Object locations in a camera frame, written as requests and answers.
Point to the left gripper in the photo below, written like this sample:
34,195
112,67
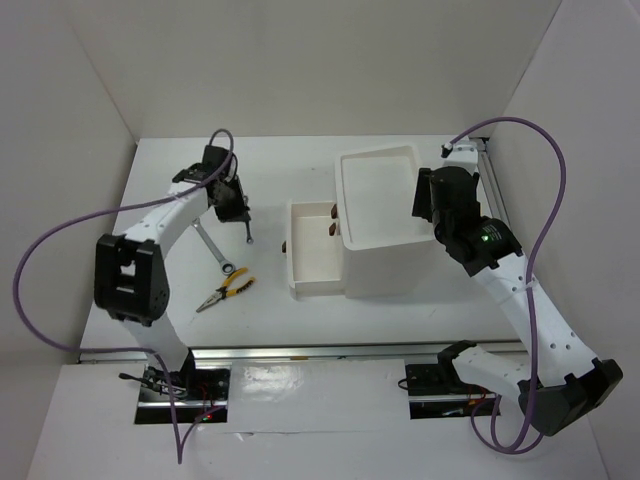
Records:
237,212

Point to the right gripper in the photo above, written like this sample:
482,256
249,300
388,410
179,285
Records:
422,196

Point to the small ratchet wrench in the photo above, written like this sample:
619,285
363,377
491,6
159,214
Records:
249,237

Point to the large ratchet wrench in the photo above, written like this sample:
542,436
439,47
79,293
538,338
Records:
226,266

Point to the yellow black pliers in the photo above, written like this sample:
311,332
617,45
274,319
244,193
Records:
227,290

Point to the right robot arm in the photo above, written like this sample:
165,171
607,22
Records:
565,379

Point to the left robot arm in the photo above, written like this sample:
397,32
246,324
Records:
131,282

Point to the white drawer cabinet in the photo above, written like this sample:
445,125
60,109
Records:
386,250

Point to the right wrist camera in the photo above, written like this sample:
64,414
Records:
463,154

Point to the right aluminium rail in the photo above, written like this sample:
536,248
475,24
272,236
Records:
490,181

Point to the aluminium rail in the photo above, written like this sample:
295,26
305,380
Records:
490,181
346,351

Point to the front aluminium rail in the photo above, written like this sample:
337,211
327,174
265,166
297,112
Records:
346,351

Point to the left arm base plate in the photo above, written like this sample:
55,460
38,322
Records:
206,395

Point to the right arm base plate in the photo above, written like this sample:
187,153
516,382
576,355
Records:
433,395

